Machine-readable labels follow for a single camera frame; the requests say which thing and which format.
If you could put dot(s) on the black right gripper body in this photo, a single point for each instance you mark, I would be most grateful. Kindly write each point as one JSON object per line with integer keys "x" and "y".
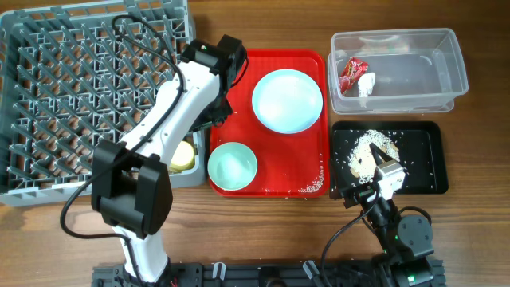
{"x": 359, "y": 194}

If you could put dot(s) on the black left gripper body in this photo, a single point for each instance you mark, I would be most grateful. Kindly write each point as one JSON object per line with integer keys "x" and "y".
{"x": 216, "y": 112}

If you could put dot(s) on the leftover rice and food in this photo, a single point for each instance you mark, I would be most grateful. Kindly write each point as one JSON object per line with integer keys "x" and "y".
{"x": 361, "y": 161}

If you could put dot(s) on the mint green bowl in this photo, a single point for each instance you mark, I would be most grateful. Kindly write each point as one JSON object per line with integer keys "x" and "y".
{"x": 232, "y": 166}

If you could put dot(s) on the yellow plastic cup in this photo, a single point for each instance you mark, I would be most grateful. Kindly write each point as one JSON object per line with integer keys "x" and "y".
{"x": 183, "y": 158}

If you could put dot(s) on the white tissue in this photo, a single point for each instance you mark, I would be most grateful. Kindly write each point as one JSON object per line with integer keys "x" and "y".
{"x": 366, "y": 84}

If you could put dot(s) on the light blue plate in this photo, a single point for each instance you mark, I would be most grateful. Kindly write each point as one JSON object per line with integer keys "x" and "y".
{"x": 287, "y": 101}

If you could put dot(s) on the red strawberry cake wrapper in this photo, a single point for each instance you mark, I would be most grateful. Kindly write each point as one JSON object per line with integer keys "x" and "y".
{"x": 351, "y": 73}

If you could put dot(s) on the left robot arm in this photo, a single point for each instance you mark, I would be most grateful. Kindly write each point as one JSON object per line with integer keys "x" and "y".
{"x": 132, "y": 191}

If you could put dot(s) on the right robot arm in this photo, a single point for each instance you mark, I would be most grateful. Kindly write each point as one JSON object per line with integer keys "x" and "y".
{"x": 405, "y": 235}

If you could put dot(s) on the black waste tray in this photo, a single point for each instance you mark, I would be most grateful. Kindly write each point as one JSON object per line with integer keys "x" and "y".
{"x": 419, "y": 146}

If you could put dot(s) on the clear plastic waste bin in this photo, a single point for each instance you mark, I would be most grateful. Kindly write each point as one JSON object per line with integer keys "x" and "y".
{"x": 416, "y": 71}

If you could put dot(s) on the grey dishwasher rack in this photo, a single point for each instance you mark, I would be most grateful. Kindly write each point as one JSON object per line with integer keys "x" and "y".
{"x": 72, "y": 76}

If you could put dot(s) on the spilled rice on tray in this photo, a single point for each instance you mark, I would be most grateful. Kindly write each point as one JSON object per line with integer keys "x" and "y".
{"x": 315, "y": 185}

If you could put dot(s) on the red plastic tray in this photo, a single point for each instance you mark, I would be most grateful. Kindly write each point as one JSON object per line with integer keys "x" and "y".
{"x": 286, "y": 162}

